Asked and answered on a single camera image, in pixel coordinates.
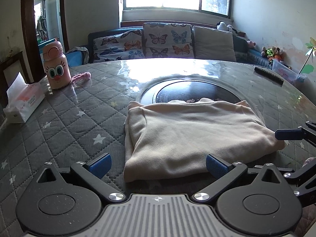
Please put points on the black white panda plush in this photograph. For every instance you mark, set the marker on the black white panda plush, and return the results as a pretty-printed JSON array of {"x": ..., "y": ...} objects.
[{"x": 224, "y": 26}]

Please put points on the pink plush toy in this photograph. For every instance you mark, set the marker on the pink plush toy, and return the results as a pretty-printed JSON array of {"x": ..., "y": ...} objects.
[{"x": 251, "y": 44}]

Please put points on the dark wooden door frame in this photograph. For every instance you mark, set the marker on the dark wooden door frame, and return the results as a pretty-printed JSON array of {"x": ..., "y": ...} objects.
[{"x": 27, "y": 29}]

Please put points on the pile of small plush toys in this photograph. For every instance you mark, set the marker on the pile of small plush toys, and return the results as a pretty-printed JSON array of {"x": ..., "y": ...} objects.
[{"x": 272, "y": 53}]

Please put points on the hanging clothes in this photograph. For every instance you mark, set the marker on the hanging clothes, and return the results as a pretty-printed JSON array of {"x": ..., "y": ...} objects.
[{"x": 41, "y": 27}]

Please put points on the round black table hotplate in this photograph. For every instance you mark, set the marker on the round black table hotplate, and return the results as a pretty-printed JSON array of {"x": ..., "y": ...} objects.
[{"x": 185, "y": 90}]

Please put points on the butterfly print cushion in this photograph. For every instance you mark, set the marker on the butterfly print cushion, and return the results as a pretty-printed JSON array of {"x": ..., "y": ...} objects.
[
  {"x": 116, "y": 47},
  {"x": 167, "y": 40}
]

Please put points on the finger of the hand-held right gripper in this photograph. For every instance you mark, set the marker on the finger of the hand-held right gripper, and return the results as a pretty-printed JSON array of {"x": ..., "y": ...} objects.
[
  {"x": 306, "y": 177},
  {"x": 288, "y": 134}
]

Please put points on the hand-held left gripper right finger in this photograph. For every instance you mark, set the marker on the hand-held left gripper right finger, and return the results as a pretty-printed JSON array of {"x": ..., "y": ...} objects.
[{"x": 217, "y": 165}]

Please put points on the grey cloth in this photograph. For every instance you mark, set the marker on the grey cloth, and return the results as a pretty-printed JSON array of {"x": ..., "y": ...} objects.
[{"x": 79, "y": 50}]

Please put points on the pink cartoon water bottle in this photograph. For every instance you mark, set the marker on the pink cartoon water bottle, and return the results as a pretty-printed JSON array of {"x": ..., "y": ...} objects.
[{"x": 56, "y": 69}]

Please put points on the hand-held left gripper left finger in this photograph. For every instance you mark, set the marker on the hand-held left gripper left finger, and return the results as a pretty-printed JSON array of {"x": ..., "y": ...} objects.
[{"x": 100, "y": 165}]

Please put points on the cream long-sleeved garment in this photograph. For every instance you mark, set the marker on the cream long-sleeved garment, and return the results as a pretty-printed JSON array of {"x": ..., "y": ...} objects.
[{"x": 185, "y": 138}]

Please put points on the blue chair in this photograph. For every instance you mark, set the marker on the blue chair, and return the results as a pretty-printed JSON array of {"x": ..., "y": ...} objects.
[{"x": 75, "y": 60}]

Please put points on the white pink tissue pack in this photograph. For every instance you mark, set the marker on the white pink tissue pack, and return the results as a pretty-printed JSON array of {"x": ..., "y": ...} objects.
[{"x": 24, "y": 98}]

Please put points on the clear printed storage box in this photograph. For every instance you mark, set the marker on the clear printed storage box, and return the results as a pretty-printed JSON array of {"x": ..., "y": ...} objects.
[{"x": 287, "y": 72}]

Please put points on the black remote control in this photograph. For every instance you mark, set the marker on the black remote control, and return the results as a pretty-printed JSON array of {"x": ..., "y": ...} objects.
[{"x": 269, "y": 75}]

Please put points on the plain beige cushion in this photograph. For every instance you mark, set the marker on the plain beige cushion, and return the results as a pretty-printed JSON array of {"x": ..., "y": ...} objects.
[{"x": 213, "y": 44}]

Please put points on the green flower wall sticker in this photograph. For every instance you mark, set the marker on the green flower wall sticker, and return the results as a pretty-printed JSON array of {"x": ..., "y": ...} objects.
[{"x": 308, "y": 61}]

